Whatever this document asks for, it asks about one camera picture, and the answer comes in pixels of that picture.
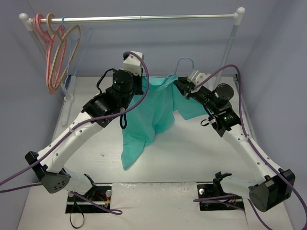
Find silver clothes rack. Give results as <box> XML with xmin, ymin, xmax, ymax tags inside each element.
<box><xmin>19</xmin><ymin>7</ymin><xmax>246</xmax><ymax>127</ymax></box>

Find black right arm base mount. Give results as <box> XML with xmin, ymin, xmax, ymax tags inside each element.
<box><xmin>197</xmin><ymin>172</ymin><xmax>245</xmax><ymax>211</ymax></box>

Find teal t shirt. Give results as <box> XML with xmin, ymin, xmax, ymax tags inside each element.
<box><xmin>121</xmin><ymin>74</ymin><xmax>206</xmax><ymax>170</ymax></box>

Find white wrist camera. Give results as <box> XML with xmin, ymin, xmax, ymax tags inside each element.
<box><xmin>121</xmin><ymin>54</ymin><xmax>142</xmax><ymax>76</ymax></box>
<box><xmin>187</xmin><ymin>70</ymin><xmax>213</xmax><ymax>93</ymax></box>

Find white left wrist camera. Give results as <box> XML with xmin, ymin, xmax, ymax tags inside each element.
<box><xmin>121</xmin><ymin>54</ymin><xmax>142</xmax><ymax>76</ymax></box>

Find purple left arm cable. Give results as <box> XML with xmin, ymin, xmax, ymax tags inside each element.
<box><xmin>0</xmin><ymin>51</ymin><xmax>151</xmax><ymax>215</ymax></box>

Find black cable loop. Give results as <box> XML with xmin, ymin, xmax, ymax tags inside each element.
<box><xmin>70</xmin><ymin>212</ymin><xmax>85</xmax><ymax>229</ymax></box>

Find tan wooden hanger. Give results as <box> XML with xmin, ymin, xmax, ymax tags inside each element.
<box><xmin>46</xmin><ymin>13</ymin><xmax>81</xmax><ymax>93</ymax></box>

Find light blue wire hanger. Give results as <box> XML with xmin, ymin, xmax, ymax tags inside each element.
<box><xmin>150</xmin><ymin>57</ymin><xmax>195</xmax><ymax>78</ymax></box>

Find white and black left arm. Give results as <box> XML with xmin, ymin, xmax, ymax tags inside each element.
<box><xmin>25</xmin><ymin>69</ymin><xmax>143</xmax><ymax>201</ymax></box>

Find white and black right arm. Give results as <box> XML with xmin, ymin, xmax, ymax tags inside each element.
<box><xmin>174</xmin><ymin>77</ymin><xmax>295</xmax><ymax>212</ymax></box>

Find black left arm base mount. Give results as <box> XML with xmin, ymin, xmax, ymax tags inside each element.
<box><xmin>65</xmin><ymin>184</ymin><xmax>112</xmax><ymax>214</ymax></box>

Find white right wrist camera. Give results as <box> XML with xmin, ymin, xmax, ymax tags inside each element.
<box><xmin>187</xmin><ymin>70</ymin><xmax>213</xmax><ymax>93</ymax></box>

